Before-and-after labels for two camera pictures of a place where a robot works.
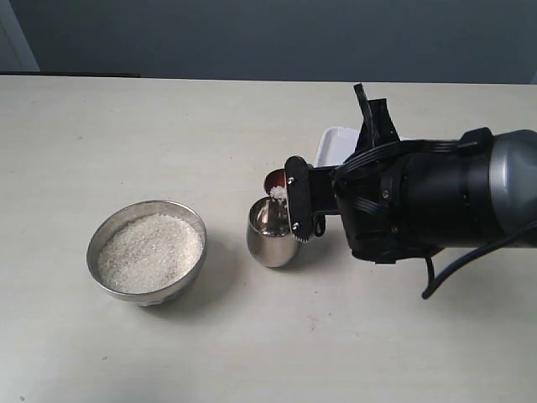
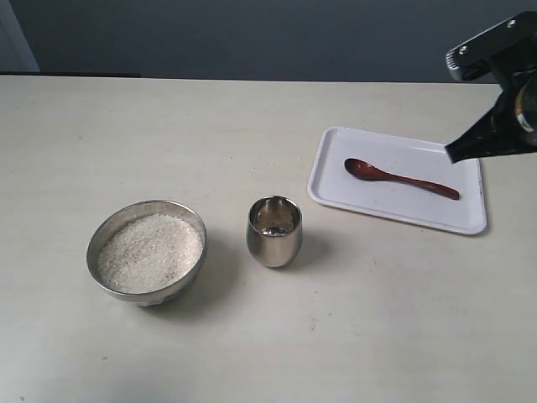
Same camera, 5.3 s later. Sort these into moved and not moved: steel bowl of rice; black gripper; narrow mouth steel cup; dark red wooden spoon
Moved: black gripper; dark red wooden spoon
Not moved: steel bowl of rice; narrow mouth steel cup
